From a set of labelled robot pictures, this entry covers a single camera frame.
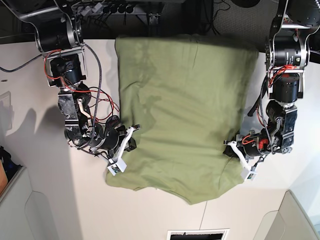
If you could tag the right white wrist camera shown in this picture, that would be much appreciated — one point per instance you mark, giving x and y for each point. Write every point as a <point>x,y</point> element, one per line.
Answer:
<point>117,167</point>

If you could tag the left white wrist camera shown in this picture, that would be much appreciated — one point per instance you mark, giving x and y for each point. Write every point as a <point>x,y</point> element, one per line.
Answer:
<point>248,175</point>

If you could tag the white wall plate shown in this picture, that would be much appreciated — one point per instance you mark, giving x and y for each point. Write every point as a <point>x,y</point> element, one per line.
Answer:
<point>6,111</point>

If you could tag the olive green t-shirt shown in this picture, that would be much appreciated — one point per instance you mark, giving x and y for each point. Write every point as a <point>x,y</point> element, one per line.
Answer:
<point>188,96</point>

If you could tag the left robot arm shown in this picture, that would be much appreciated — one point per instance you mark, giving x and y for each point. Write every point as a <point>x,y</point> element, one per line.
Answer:
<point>287,53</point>

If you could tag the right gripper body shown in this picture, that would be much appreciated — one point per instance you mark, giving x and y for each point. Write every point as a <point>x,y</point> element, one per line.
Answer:
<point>112,145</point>

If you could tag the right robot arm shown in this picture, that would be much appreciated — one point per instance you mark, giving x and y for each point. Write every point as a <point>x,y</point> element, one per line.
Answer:
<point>58,37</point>

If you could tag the aluminium table frame post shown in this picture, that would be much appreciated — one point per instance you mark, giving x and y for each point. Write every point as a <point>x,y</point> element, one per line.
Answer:
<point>153,25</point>

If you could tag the white vent box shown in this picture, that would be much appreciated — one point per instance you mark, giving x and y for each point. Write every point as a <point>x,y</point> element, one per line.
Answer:
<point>208,234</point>

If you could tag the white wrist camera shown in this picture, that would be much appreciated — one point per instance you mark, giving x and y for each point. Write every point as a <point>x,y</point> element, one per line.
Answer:
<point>117,167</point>
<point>248,175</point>

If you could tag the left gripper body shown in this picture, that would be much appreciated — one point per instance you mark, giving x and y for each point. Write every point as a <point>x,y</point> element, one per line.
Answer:
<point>251,149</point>

